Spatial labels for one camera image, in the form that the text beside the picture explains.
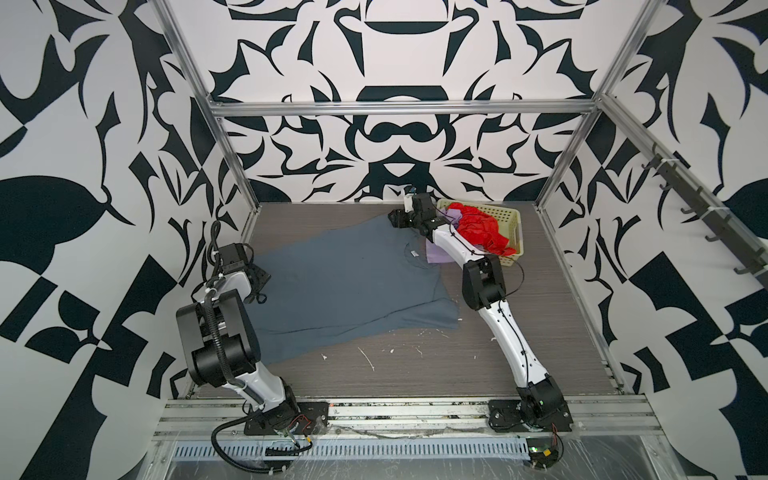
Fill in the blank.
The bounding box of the grey t shirt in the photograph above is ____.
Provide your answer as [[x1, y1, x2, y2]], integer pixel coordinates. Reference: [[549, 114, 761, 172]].
[[246, 215, 459, 365]]

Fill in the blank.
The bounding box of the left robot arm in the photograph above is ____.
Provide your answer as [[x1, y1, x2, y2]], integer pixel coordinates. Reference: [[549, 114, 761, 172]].
[[176, 243, 300, 418]]

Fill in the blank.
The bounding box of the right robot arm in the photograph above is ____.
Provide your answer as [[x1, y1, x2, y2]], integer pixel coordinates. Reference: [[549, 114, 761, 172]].
[[388, 193, 573, 433]]

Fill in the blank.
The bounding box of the lilac t shirt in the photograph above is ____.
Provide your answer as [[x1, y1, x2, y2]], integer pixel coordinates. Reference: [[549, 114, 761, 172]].
[[425, 209, 462, 264]]

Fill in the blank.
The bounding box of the red t shirt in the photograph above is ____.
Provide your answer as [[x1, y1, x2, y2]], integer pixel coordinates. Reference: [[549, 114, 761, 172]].
[[447, 202, 518, 257]]

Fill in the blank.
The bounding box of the pale green plastic basket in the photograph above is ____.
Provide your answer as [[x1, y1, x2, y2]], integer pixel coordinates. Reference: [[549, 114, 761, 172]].
[[437, 199, 524, 267]]

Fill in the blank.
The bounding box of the small electronics board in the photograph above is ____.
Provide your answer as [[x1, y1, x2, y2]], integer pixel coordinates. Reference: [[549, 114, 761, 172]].
[[525, 435, 564, 471]]

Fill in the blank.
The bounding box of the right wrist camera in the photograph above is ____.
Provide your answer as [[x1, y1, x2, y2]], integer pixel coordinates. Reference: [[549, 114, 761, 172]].
[[403, 186, 417, 213]]

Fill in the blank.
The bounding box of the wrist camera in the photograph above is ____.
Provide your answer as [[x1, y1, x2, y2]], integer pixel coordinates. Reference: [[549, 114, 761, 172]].
[[214, 243, 249, 275], [403, 186, 417, 213]]

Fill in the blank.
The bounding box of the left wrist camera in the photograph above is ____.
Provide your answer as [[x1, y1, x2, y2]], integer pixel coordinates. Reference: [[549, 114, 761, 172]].
[[214, 243, 249, 275]]

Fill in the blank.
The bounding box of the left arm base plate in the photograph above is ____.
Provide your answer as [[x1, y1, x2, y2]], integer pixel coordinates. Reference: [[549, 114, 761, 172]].
[[244, 401, 330, 436]]

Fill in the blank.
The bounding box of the white slotted cable duct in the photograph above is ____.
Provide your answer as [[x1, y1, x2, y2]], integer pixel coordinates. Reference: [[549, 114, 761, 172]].
[[171, 436, 532, 463]]

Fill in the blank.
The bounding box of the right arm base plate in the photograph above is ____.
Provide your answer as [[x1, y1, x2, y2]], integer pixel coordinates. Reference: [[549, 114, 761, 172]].
[[488, 399, 573, 433]]

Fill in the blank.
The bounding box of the aluminium frame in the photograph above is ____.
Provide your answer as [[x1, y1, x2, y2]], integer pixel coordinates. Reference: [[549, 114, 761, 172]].
[[155, 1, 767, 466]]

